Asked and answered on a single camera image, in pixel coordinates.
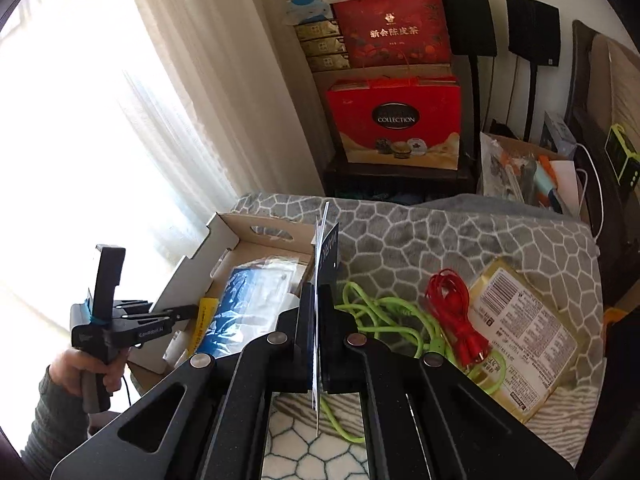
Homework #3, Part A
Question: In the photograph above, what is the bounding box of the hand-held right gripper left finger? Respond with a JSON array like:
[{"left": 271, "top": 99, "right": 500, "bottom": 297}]
[{"left": 50, "top": 284, "right": 321, "bottom": 480}]

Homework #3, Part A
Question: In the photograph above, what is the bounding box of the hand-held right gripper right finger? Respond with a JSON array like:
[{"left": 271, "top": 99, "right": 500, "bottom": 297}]
[{"left": 320, "top": 285, "right": 576, "bottom": 480}]

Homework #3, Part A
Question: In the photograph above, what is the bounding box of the yellow instruction booklet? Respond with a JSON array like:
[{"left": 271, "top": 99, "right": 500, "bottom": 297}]
[{"left": 189, "top": 297, "right": 221, "bottom": 358}]

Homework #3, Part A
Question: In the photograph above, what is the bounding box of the shallow white cardboard box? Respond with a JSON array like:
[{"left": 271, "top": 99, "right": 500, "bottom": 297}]
[{"left": 132, "top": 212, "right": 321, "bottom": 376}]

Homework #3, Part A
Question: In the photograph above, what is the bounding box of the green cable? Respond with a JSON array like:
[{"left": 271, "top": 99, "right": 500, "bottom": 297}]
[{"left": 315, "top": 280, "right": 506, "bottom": 443}]

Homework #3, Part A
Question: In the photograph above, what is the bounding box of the clear bag with blue contents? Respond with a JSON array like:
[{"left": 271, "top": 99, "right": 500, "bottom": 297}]
[{"left": 197, "top": 255, "right": 313, "bottom": 361}]

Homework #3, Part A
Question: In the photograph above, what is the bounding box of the black paper card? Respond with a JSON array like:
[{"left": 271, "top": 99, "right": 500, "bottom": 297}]
[{"left": 310, "top": 200, "right": 342, "bottom": 436}]

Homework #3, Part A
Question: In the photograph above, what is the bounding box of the red cable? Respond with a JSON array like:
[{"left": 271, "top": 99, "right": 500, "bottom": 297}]
[{"left": 425, "top": 268, "right": 493, "bottom": 366}]

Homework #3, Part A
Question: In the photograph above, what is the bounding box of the gold plastic packet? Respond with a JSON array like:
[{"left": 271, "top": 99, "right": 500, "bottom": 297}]
[{"left": 462, "top": 255, "right": 581, "bottom": 423}]

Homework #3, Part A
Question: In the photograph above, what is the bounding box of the person's left forearm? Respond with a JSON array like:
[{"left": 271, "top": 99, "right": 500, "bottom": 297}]
[{"left": 20, "top": 365, "right": 103, "bottom": 461}]

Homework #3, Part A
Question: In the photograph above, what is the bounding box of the person's left hand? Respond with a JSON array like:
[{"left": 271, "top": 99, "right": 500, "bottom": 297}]
[{"left": 50, "top": 349, "right": 123, "bottom": 397}]

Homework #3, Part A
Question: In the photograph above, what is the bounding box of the grey patterned blanket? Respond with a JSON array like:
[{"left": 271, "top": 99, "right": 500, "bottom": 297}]
[{"left": 220, "top": 190, "right": 601, "bottom": 480}]

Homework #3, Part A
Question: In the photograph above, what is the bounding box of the dark wooden stand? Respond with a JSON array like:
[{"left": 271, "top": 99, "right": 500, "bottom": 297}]
[{"left": 322, "top": 155, "right": 478, "bottom": 201}]

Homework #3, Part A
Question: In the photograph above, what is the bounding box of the white curtain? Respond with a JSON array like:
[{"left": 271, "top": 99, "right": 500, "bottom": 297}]
[{"left": 0, "top": 0, "right": 331, "bottom": 311}]

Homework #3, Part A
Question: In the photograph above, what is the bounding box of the red gift bag with oval label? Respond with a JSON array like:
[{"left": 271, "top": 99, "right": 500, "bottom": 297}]
[{"left": 325, "top": 77, "right": 463, "bottom": 171}]

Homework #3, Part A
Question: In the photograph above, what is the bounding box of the clear plastic bag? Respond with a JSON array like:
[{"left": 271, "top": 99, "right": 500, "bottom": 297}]
[{"left": 480, "top": 132, "right": 523, "bottom": 196}]

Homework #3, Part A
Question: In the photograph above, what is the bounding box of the open brown cardboard box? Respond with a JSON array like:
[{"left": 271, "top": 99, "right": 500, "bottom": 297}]
[{"left": 477, "top": 130, "right": 588, "bottom": 221}]

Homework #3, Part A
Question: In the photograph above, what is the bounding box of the white envelope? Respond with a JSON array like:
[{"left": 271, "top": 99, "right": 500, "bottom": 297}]
[{"left": 547, "top": 160, "right": 576, "bottom": 211}]

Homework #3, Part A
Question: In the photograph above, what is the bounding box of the red floral gift bag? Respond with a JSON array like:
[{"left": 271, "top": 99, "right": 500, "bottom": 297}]
[{"left": 332, "top": 0, "right": 453, "bottom": 68}]

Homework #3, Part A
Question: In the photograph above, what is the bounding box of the blue tissue pack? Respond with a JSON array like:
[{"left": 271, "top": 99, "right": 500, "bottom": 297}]
[{"left": 282, "top": 0, "right": 333, "bottom": 26}]

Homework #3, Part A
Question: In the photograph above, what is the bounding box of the green black device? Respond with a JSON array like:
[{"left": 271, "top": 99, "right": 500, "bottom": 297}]
[{"left": 602, "top": 122, "right": 640, "bottom": 183}]

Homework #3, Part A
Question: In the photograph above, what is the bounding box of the black speaker on stand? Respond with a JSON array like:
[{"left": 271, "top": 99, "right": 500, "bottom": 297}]
[
  {"left": 435, "top": 0, "right": 498, "bottom": 161},
  {"left": 505, "top": 0, "right": 561, "bottom": 143}
]

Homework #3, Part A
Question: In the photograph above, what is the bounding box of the wooden sofa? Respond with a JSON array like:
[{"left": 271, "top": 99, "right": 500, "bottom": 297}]
[{"left": 570, "top": 20, "right": 640, "bottom": 306}]

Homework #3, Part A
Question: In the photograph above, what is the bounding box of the beige cushion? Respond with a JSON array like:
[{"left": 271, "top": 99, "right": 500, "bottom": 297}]
[{"left": 595, "top": 35, "right": 640, "bottom": 126}]

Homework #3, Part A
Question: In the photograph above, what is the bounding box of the white cable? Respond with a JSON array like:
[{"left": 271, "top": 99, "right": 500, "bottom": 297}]
[{"left": 575, "top": 140, "right": 608, "bottom": 238}]

